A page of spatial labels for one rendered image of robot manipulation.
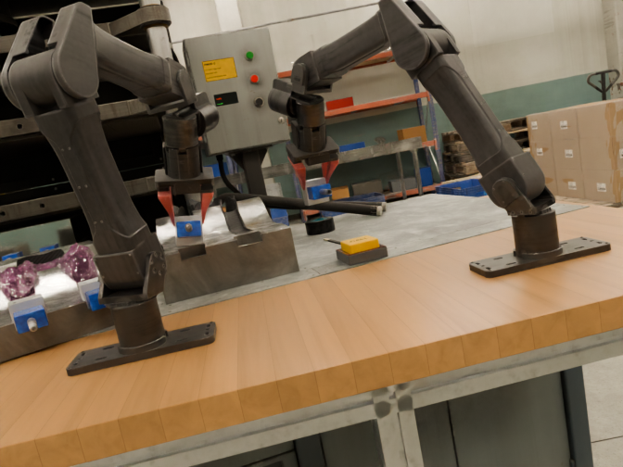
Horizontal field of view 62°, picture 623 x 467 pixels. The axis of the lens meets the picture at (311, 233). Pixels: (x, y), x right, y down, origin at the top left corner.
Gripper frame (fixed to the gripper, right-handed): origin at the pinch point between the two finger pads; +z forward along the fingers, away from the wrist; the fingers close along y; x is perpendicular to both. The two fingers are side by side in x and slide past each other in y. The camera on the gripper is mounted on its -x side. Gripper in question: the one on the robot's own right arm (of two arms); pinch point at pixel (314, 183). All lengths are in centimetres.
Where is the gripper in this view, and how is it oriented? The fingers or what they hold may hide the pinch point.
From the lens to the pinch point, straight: 115.7
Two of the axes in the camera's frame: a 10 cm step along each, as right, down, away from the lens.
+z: 0.5, 8.1, 5.9
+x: 3.2, 5.4, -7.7
